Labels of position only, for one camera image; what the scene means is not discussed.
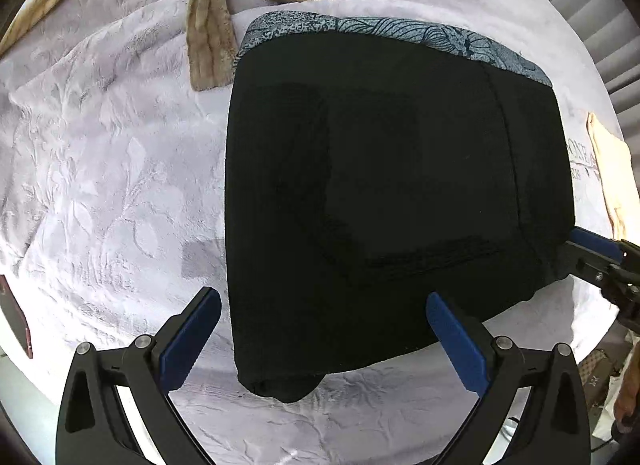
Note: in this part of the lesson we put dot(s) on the grey padded headboard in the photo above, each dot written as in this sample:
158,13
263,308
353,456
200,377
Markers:
611,35

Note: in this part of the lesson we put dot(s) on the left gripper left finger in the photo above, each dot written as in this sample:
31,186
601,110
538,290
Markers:
93,427

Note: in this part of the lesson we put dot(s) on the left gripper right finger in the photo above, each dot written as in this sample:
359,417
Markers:
553,427

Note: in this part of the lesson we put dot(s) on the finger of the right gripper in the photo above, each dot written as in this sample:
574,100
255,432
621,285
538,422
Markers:
584,263
600,245

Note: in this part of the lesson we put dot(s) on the peach folded cloth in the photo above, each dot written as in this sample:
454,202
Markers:
617,180

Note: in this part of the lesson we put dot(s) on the black pants with patterned trim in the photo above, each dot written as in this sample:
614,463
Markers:
370,162

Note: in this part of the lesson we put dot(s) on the red smartphone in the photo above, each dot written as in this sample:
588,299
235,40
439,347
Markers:
15,317

